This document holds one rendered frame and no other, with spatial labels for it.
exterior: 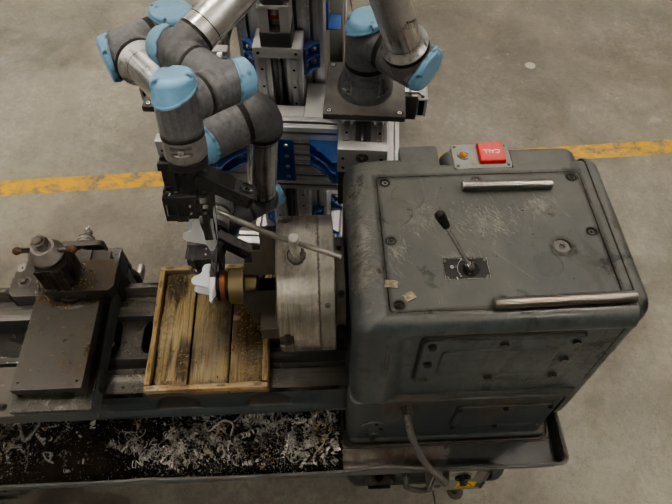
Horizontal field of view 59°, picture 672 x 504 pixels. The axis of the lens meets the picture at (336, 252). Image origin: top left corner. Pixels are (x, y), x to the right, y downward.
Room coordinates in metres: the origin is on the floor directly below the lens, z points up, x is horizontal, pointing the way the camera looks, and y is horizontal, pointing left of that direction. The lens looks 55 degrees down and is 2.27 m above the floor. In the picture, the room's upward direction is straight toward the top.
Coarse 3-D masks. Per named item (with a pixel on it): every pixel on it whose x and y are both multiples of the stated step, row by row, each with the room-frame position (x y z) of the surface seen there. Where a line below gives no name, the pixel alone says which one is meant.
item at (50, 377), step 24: (96, 240) 0.95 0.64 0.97; (48, 312) 0.72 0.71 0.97; (72, 312) 0.72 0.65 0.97; (96, 312) 0.72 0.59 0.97; (48, 336) 0.66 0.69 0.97; (72, 336) 0.66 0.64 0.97; (96, 336) 0.68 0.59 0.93; (24, 360) 0.60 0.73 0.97; (48, 360) 0.60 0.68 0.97; (72, 360) 0.60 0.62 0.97; (24, 384) 0.54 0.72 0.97; (48, 384) 0.54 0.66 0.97; (72, 384) 0.54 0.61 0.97
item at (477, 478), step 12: (408, 408) 0.54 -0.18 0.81; (408, 420) 0.51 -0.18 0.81; (408, 432) 0.48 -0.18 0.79; (420, 456) 0.45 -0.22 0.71; (432, 468) 0.43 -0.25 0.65; (408, 480) 0.53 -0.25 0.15; (432, 480) 0.49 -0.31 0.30; (444, 480) 0.42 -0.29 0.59; (456, 480) 0.48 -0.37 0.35; (468, 480) 0.49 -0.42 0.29; (480, 480) 0.50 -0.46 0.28; (420, 492) 0.50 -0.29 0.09; (456, 492) 0.52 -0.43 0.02
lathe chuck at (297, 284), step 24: (288, 216) 0.85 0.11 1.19; (312, 216) 0.85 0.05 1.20; (312, 240) 0.75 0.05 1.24; (288, 264) 0.69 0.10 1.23; (312, 264) 0.69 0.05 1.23; (288, 288) 0.65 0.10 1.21; (312, 288) 0.65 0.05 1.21; (288, 312) 0.61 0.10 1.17; (312, 312) 0.61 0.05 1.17; (312, 336) 0.59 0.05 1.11
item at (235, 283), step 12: (216, 276) 0.74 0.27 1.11; (228, 276) 0.73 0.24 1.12; (240, 276) 0.73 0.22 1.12; (252, 276) 0.74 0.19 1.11; (216, 288) 0.71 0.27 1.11; (228, 288) 0.71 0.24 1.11; (240, 288) 0.71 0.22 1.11; (252, 288) 0.71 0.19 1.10; (228, 300) 0.70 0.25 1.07; (240, 300) 0.69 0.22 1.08
